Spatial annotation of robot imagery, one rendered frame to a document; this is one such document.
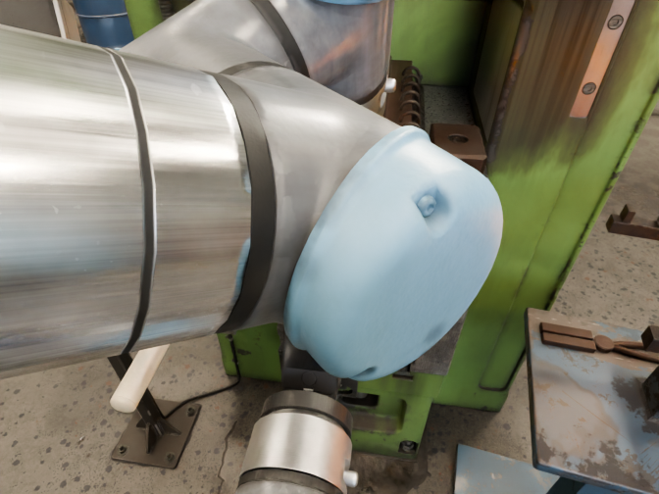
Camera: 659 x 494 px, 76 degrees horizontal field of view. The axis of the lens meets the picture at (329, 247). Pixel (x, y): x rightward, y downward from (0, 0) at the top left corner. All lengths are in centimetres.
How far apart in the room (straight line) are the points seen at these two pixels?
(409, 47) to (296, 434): 98
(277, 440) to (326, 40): 25
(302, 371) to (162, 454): 118
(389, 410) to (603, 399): 62
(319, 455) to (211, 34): 25
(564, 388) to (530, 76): 51
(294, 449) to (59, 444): 139
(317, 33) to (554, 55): 62
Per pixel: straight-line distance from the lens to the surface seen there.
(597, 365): 86
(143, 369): 87
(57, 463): 163
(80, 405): 170
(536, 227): 100
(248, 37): 23
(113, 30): 524
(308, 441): 31
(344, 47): 25
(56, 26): 75
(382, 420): 130
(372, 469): 141
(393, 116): 79
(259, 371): 151
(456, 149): 73
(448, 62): 116
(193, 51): 21
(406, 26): 113
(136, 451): 153
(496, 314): 117
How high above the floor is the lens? 131
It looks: 41 degrees down
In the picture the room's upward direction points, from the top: straight up
